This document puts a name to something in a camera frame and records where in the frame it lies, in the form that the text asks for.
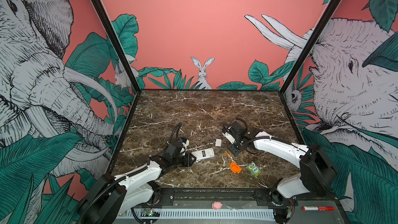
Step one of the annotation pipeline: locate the white battery cover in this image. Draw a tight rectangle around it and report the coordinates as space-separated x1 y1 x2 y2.
215 139 222 147

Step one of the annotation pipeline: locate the white red remote control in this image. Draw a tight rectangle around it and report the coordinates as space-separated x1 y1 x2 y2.
191 148 215 162

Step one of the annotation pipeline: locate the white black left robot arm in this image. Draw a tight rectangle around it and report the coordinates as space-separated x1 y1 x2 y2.
77 138 197 224

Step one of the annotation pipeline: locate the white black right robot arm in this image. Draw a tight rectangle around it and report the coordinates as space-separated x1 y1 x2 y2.
222 127 337 205

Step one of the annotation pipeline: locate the orange toy brick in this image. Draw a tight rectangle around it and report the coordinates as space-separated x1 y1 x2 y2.
230 162 242 174

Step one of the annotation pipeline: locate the red white marker pen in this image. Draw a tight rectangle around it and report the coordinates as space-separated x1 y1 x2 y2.
302 206 335 211

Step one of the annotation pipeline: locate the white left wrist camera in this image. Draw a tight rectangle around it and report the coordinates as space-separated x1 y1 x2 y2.
179 138 190 155

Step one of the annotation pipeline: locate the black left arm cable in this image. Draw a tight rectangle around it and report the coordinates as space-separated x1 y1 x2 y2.
167 122 183 144

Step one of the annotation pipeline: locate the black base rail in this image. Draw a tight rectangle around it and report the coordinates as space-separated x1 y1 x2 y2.
141 188 341 208

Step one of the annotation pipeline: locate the white slotted cable duct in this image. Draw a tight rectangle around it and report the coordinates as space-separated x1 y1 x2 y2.
134 208 275 222

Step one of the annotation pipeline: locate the black corner frame post left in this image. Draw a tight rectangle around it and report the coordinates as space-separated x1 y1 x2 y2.
77 0 141 93

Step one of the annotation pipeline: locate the black corner frame post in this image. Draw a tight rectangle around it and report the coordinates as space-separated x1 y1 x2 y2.
77 0 141 93
279 0 342 96

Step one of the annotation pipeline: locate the black corner frame post right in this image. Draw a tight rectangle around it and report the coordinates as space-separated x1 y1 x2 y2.
279 0 342 96

